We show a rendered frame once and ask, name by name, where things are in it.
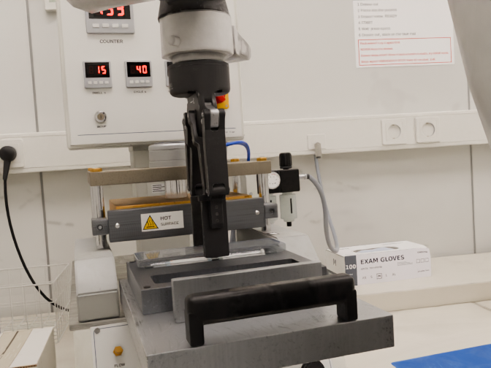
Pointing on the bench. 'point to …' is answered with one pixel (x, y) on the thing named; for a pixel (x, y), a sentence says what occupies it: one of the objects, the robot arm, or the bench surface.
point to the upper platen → (176, 187)
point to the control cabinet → (130, 92)
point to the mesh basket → (40, 301)
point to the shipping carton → (28, 349)
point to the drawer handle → (268, 301)
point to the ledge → (435, 285)
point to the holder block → (164, 274)
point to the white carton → (381, 262)
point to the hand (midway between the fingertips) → (209, 227)
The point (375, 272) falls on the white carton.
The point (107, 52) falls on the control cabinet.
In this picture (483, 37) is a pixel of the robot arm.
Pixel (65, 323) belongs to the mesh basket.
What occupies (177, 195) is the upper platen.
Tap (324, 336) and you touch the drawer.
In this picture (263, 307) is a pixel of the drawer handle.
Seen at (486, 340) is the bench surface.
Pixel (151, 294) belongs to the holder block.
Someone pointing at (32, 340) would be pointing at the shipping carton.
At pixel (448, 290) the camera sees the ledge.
